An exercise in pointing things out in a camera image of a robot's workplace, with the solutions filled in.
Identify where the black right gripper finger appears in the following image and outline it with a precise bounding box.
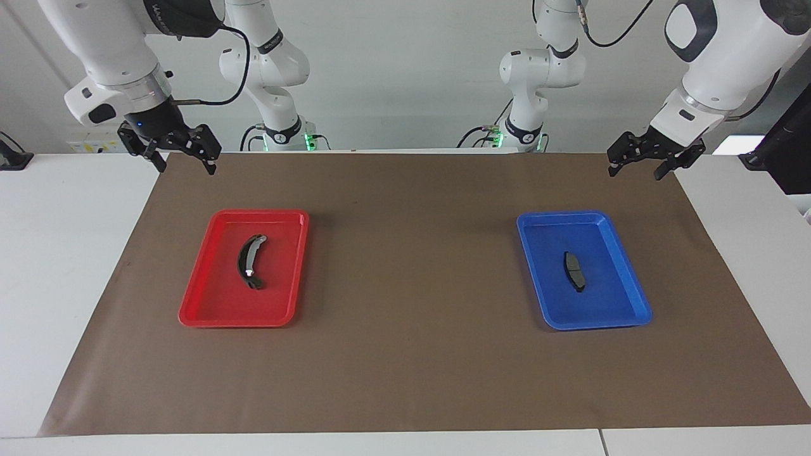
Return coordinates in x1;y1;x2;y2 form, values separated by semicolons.
170;125;222;176
118;122;168;174

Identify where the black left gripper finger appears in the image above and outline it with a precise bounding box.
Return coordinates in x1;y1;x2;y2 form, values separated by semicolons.
655;142;706;181
607;131;648;178

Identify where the curved black metal bracket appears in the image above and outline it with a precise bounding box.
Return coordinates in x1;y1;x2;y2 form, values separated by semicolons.
237;234;268;291

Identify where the small dark brake pad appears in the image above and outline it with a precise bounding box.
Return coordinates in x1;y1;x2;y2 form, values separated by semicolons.
564;251;586;293

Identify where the black monitor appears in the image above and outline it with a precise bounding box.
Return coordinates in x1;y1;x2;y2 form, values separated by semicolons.
738;82;811;196

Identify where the blue plastic tray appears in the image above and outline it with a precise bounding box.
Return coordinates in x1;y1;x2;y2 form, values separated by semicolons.
516;211;653;331

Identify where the red plastic tray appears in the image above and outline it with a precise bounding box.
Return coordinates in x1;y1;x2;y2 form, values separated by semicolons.
178;209;310;328

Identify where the brown paper table mat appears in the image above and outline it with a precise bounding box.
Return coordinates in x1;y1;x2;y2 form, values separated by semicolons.
37;152;811;438

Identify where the black right base cable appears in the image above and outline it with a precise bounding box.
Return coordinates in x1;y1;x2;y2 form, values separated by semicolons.
239;123;267;151

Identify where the black base cable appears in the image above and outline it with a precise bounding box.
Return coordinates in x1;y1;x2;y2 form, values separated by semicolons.
239;123;267;151
457;98;514;149

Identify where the white wall power box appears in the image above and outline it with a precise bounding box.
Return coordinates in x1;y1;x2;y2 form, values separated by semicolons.
67;138;127;154

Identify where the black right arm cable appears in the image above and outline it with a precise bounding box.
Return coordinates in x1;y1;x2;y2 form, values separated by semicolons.
172;24;252;106

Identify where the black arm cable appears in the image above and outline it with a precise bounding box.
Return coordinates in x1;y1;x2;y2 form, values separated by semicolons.
172;24;252;106
575;0;781;121

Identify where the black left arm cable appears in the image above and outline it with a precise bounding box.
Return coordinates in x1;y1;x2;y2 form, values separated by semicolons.
575;0;781;121

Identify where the black left base cable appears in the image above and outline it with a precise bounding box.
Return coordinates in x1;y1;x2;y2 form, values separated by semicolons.
457;98;514;149

